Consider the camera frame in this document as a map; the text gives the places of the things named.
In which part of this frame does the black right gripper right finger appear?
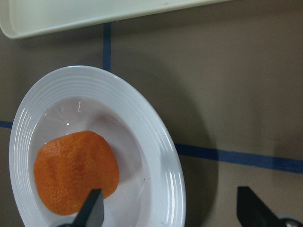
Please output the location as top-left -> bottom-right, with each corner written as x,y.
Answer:
237,186 -> 282,227

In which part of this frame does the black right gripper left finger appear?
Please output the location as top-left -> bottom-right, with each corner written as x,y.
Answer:
73,189 -> 104,227

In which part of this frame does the orange fruit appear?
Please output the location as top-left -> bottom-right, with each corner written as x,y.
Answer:
34,131 -> 120,216

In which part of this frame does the cream bear tray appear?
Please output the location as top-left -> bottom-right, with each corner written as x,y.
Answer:
0,0 -> 217,39

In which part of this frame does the white round plate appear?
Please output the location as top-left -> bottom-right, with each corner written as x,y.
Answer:
9,66 -> 186,227

